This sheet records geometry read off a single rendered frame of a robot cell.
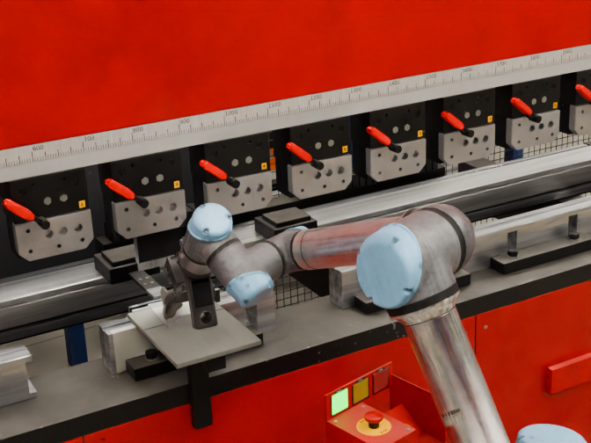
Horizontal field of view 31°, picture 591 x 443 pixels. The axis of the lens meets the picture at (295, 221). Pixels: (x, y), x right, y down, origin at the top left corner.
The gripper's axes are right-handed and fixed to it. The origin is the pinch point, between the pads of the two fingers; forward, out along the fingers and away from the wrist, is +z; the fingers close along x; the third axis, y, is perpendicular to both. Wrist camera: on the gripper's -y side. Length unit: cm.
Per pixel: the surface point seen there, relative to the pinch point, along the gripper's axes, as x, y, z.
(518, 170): -117, 33, 31
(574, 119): -110, 24, -8
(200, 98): -9.9, 33.3, -27.4
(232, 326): -7.5, -6.6, -4.2
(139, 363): 9.1, -3.5, 10.9
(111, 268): 6.5, 22.8, 17.5
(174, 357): 7.2, -11.5, -8.3
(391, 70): -56, 35, -25
